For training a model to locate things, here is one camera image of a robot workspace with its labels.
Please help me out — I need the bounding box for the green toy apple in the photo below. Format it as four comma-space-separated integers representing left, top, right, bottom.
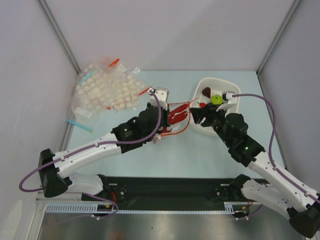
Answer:
210, 94, 224, 105

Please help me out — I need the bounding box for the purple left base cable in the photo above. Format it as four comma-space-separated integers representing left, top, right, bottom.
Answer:
47, 193, 120, 226

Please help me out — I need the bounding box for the clear bag with orange zipper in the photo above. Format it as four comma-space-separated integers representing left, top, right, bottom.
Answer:
152, 99, 194, 144

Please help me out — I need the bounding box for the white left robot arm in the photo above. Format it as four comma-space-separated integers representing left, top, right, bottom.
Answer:
39, 103, 170, 200

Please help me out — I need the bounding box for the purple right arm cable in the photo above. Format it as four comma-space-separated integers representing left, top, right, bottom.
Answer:
231, 93, 320, 201

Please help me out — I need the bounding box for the white slotted cable duct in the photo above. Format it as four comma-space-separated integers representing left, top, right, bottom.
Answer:
45, 203, 249, 215

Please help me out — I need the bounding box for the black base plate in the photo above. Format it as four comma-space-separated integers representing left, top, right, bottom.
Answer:
97, 177, 248, 210

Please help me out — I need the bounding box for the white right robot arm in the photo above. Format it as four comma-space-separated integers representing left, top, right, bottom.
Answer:
190, 103, 320, 239

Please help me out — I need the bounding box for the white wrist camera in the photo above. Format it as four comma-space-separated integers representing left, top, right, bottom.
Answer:
150, 87, 169, 111
216, 91, 238, 112

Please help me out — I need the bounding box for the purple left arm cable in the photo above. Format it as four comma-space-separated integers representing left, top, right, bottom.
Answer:
19, 89, 162, 193

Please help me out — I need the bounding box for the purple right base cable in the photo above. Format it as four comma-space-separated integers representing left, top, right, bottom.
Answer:
236, 203, 265, 220

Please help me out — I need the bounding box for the red toy chili pepper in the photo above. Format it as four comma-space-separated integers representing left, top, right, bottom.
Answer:
198, 102, 207, 108

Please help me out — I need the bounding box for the pile of clear zip bags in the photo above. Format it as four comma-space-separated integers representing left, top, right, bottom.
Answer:
66, 57, 150, 133

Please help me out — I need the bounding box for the dark red toy fruit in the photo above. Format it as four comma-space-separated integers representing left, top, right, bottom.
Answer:
201, 87, 211, 99

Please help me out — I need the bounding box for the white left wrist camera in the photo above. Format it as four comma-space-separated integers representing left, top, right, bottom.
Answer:
150, 87, 169, 111

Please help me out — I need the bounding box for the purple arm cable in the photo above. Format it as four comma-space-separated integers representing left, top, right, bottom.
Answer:
231, 93, 320, 201
19, 89, 162, 193

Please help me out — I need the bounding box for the white perforated plastic basket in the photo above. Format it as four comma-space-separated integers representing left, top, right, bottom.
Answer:
189, 77, 241, 137

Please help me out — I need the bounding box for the red toy lobster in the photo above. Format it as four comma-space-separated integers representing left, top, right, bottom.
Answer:
166, 102, 190, 134

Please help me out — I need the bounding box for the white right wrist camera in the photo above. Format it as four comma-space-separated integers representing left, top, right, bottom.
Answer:
216, 91, 238, 112

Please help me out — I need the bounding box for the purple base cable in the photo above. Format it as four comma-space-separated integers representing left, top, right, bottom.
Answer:
47, 193, 120, 226
236, 203, 265, 220

